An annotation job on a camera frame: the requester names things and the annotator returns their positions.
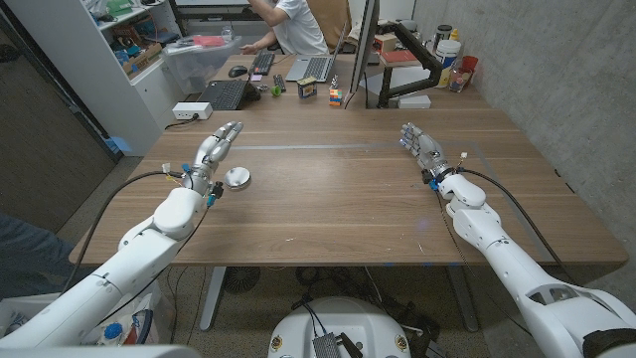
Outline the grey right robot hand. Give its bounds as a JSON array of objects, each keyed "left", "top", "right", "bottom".
[{"left": 398, "top": 121, "right": 456, "bottom": 183}]

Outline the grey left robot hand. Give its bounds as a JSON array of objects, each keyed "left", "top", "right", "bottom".
[{"left": 183, "top": 120, "right": 244, "bottom": 196}]

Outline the silver metal jar lid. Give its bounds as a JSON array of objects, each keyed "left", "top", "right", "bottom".
[{"left": 223, "top": 166, "right": 252, "bottom": 192}]

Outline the clear glass jar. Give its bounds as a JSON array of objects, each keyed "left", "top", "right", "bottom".
[{"left": 448, "top": 69, "right": 473, "bottom": 93}]

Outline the flat white box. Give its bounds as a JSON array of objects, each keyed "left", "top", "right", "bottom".
[{"left": 397, "top": 93, "right": 432, "bottom": 110}]

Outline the white power strip box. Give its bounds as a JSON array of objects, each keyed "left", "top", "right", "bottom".
[{"left": 172, "top": 101, "right": 214, "bottom": 121}]

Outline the large black keyboard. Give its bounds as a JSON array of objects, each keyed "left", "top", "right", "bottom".
[{"left": 197, "top": 79, "right": 262, "bottom": 111}]

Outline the red cup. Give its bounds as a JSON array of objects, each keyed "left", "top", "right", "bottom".
[{"left": 459, "top": 55, "right": 480, "bottom": 77}]

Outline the clear plastic storage bin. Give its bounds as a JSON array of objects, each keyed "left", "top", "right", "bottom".
[{"left": 161, "top": 34, "right": 243, "bottom": 95}]

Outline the white plastic tub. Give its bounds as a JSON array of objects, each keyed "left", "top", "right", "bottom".
[{"left": 434, "top": 39, "right": 463, "bottom": 71}]

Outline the red book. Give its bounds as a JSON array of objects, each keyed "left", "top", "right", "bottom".
[{"left": 380, "top": 49, "right": 421, "bottom": 66}]

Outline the small black keyboard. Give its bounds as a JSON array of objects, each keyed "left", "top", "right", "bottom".
[{"left": 249, "top": 51, "right": 276, "bottom": 77}]

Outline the black lidded bottle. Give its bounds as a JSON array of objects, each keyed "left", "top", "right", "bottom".
[{"left": 432, "top": 24, "right": 454, "bottom": 51}]

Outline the pink flat packet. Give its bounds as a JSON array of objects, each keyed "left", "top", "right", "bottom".
[{"left": 192, "top": 34, "right": 228, "bottom": 49}]

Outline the cardboard box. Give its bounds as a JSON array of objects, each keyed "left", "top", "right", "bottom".
[{"left": 121, "top": 42, "right": 164, "bottom": 76}]

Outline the small yellow black box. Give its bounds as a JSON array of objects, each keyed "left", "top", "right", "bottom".
[{"left": 296, "top": 76, "right": 319, "bottom": 99}]

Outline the black computer monitor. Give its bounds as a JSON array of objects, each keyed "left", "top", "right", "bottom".
[{"left": 347, "top": 0, "right": 382, "bottom": 94}]

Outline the black round fan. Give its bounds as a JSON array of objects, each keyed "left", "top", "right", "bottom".
[{"left": 222, "top": 267, "right": 262, "bottom": 294}]

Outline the grey table leg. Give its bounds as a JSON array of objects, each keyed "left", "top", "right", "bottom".
[
  {"left": 445, "top": 265, "right": 480, "bottom": 333},
  {"left": 199, "top": 266, "right": 228, "bottom": 333}
]

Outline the silver laptop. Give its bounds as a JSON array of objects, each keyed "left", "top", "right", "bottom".
[{"left": 285, "top": 19, "right": 349, "bottom": 84}]

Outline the white shelf cabinet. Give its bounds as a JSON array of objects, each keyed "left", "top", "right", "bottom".
[{"left": 4, "top": 0, "right": 188, "bottom": 158}]

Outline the person in white shirt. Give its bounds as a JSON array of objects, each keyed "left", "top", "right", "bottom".
[{"left": 239, "top": 0, "right": 330, "bottom": 56}]

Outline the brown chair back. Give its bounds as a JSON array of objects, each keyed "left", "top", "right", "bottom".
[{"left": 306, "top": 0, "right": 353, "bottom": 54}]

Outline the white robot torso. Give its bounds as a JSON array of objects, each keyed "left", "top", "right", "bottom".
[{"left": 267, "top": 296, "right": 412, "bottom": 358}]

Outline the white bottle blue cap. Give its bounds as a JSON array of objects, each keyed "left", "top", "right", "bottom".
[{"left": 101, "top": 321, "right": 125, "bottom": 347}]

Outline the person in blue jeans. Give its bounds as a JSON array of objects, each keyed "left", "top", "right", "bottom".
[{"left": 0, "top": 213, "right": 95, "bottom": 299}]

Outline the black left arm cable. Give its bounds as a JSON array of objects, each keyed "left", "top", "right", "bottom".
[{"left": 60, "top": 170, "right": 188, "bottom": 295}]

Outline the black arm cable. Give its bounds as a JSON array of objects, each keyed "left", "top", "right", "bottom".
[
  {"left": 456, "top": 167, "right": 580, "bottom": 287},
  {"left": 60, "top": 170, "right": 188, "bottom": 295}
]

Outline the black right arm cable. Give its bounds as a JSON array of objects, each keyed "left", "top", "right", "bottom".
[{"left": 456, "top": 167, "right": 580, "bottom": 287}]

